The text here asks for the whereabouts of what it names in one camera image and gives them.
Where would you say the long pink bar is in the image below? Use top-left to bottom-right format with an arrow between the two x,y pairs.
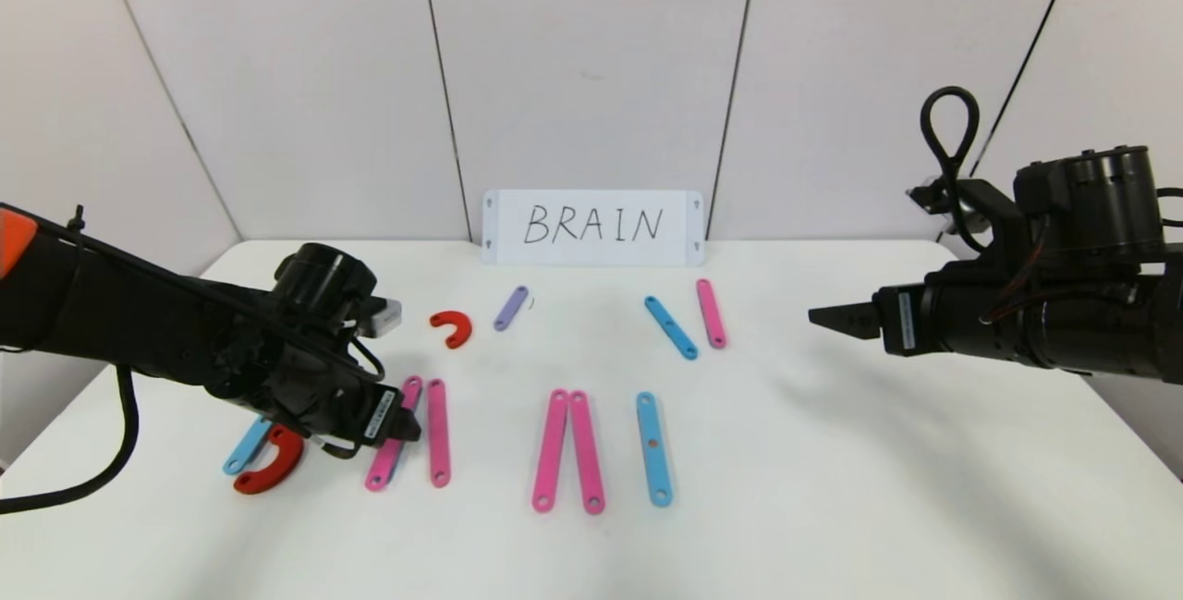
364,374 -> 425,493
531,388 -> 570,513
568,389 -> 607,515

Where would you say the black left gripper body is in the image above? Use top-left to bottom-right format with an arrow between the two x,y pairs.
312,381 -> 405,448

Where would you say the black looped right arm cable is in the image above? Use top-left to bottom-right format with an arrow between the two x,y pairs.
920,87 -> 981,254

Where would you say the blue bar with orange backing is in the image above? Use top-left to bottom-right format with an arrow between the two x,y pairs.
634,391 -> 674,508

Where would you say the large red C-shaped piece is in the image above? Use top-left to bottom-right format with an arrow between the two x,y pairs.
233,424 -> 307,496

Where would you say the short pink bar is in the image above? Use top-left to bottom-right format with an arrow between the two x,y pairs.
426,378 -> 453,489
694,278 -> 728,349

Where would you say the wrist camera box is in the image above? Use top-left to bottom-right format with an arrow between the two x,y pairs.
355,296 -> 405,339
908,177 -> 971,220

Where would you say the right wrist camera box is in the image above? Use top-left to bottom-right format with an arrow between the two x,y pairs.
908,177 -> 971,220

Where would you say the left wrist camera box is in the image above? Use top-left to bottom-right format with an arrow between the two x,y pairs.
355,296 -> 405,339

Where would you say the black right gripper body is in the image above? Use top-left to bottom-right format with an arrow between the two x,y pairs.
872,279 -> 1026,363

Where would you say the long blue bar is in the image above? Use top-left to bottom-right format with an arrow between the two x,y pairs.
222,415 -> 274,477

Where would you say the purple short bar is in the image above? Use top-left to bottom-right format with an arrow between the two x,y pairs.
494,285 -> 531,333

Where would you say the white BRAIN sign card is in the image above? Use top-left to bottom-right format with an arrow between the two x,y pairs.
482,190 -> 705,268

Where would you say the blue three-hole bar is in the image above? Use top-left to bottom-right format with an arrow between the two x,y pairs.
643,296 -> 699,361

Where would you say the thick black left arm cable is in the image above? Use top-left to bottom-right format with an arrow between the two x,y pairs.
0,364 -> 141,516

